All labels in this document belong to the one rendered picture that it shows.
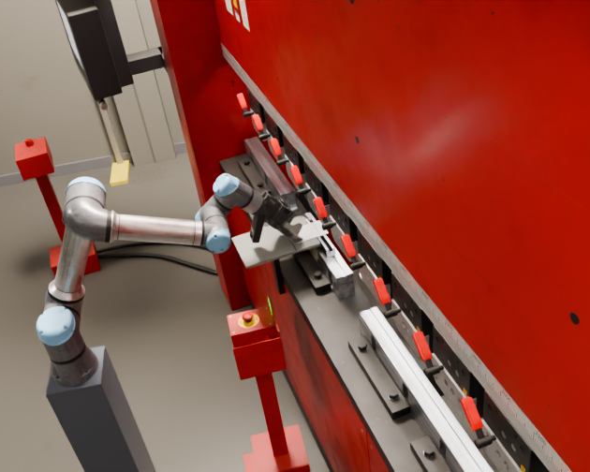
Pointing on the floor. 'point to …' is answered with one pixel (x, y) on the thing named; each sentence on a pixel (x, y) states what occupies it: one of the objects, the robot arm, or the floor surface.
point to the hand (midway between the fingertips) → (295, 234)
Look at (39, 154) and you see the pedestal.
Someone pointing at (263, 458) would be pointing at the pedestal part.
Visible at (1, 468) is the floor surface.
